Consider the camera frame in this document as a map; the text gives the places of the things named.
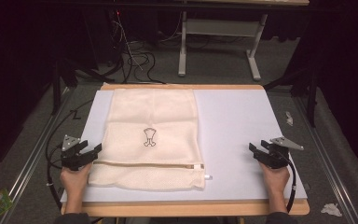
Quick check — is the small white paper scrap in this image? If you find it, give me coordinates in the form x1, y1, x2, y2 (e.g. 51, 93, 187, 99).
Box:
285, 110, 295, 127

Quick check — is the metal floor rail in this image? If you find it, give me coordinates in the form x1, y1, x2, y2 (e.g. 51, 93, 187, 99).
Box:
294, 95, 358, 224
0, 87, 73, 224

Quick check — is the white metal desk frame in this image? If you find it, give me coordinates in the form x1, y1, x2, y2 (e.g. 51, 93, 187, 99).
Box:
177, 0, 310, 83

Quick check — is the person's left hand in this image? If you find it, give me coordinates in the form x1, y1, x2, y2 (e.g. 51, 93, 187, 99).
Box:
59, 162, 93, 202

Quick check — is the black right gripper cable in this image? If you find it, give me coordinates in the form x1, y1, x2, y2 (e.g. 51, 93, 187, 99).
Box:
284, 158, 298, 215

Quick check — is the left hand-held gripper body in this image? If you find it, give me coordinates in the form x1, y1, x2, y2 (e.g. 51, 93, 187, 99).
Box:
60, 134, 90, 172

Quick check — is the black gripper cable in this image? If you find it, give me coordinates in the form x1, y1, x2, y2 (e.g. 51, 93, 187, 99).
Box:
44, 98, 95, 216
284, 158, 298, 215

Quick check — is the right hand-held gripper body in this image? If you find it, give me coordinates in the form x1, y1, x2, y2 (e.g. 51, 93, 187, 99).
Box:
262, 136, 305, 170

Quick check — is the bundle of floor cables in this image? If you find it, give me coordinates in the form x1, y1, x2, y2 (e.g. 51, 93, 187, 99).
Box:
104, 10, 169, 86

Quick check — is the black metal stand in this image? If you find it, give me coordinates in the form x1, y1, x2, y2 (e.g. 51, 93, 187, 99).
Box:
49, 58, 79, 117

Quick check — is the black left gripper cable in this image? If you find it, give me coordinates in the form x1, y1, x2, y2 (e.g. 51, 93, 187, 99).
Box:
44, 98, 95, 216

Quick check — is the crumpled white tissue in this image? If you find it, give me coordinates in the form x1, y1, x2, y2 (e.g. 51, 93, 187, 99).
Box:
320, 203, 344, 218

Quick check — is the cream mesh laundry bag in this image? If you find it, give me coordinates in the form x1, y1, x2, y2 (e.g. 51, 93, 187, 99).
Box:
88, 88, 213, 191

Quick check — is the wooden table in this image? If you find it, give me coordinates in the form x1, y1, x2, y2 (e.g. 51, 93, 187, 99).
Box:
61, 82, 311, 217

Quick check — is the person's right hand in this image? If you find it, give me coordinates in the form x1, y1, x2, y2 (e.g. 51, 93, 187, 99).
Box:
258, 161, 291, 202

